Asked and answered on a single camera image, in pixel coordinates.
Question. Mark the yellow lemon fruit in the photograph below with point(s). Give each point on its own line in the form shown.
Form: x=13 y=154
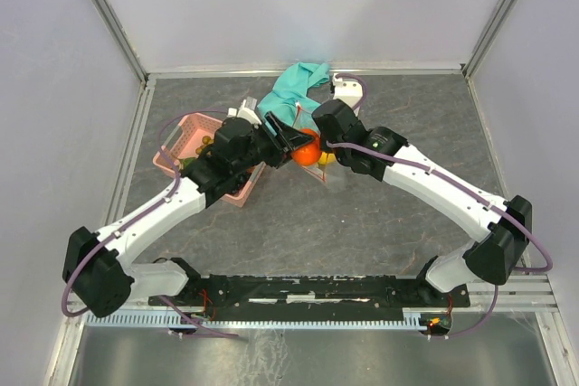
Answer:
x=326 y=159

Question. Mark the clear zip top bag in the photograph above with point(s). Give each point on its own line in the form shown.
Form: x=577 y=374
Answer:
x=332 y=176

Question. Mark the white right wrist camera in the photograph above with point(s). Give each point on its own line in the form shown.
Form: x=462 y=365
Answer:
x=349 y=88

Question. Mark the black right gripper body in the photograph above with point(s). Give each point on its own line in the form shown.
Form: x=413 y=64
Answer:
x=339 y=153

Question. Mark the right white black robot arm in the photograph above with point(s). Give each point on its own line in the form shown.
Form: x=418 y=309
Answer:
x=498 y=228

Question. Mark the longan bunch with leaves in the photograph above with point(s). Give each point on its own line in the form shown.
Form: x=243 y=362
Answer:
x=206 y=141

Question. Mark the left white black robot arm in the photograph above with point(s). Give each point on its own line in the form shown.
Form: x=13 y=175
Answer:
x=100 y=267

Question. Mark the teal cloth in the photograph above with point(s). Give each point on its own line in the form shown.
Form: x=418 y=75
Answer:
x=291 y=88

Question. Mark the orange tangerine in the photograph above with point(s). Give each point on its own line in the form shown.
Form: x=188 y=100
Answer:
x=308 y=154

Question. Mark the pink plastic basket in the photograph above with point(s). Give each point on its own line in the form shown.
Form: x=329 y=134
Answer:
x=191 y=129

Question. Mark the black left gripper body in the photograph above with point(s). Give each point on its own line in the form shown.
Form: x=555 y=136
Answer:
x=264 y=147

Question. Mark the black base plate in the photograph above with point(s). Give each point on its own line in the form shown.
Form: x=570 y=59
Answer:
x=301 y=299

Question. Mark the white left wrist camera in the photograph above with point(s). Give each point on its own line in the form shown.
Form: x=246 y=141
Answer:
x=247 y=111

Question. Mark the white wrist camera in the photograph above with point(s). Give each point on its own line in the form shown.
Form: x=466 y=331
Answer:
x=349 y=88
x=247 y=111

